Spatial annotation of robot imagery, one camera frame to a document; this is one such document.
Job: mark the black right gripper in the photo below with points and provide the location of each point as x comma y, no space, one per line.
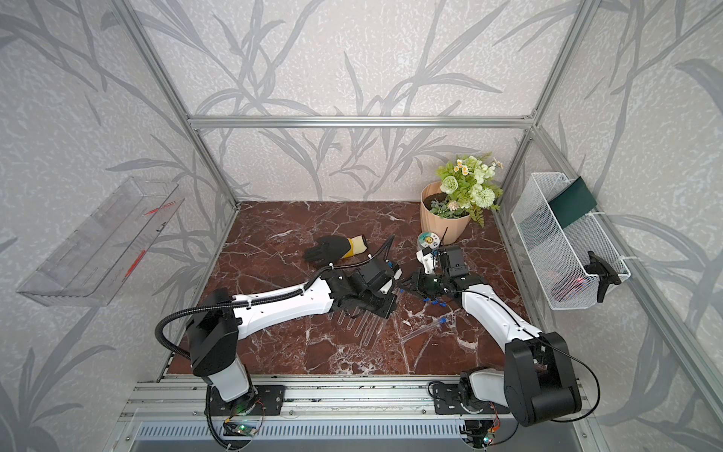
417,284

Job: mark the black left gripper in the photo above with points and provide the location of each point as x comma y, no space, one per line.
390,307

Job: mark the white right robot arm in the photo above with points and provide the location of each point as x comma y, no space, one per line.
538,382

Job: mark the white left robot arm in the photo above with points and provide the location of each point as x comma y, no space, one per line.
213,335

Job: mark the green round tape tin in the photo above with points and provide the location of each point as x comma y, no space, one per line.
428,240

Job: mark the beige flower pot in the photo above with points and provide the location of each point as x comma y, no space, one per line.
448,229

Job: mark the green white artificial flowers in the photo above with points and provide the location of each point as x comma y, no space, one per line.
467,188

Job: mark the dark green card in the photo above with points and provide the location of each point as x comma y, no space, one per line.
573,203

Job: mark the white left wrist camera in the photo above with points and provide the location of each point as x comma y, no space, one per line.
390,284

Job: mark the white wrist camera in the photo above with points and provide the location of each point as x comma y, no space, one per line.
428,258
390,284

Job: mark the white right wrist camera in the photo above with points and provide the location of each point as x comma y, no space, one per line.
428,258

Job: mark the white wire mesh basket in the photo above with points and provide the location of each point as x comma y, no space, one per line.
558,255

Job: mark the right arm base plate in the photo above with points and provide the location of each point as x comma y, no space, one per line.
463,399

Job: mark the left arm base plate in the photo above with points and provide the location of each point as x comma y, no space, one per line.
264,399

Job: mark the aluminium front rail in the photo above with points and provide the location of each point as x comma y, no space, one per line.
306,397

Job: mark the clear acrylic wall shelf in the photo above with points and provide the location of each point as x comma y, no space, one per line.
90,267

